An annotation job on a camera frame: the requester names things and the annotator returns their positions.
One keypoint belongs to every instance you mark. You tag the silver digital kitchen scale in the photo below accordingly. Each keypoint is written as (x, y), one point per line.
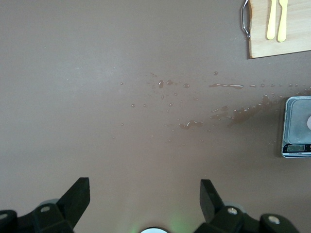
(296, 121)

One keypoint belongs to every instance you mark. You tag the yellow plastic knife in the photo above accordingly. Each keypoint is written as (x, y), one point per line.
(282, 24)

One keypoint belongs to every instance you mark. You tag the wooden cutting board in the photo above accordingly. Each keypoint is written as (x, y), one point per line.
(296, 36)

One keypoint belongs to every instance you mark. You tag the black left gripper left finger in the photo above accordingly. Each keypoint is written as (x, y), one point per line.
(76, 199)

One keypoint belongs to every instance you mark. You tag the brown table cover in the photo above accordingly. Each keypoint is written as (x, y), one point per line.
(97, 72)

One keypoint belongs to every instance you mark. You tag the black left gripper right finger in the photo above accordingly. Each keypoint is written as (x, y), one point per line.
(210, 206)

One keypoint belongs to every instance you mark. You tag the yellow plastic fork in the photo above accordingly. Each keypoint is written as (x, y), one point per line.
(271, 24)

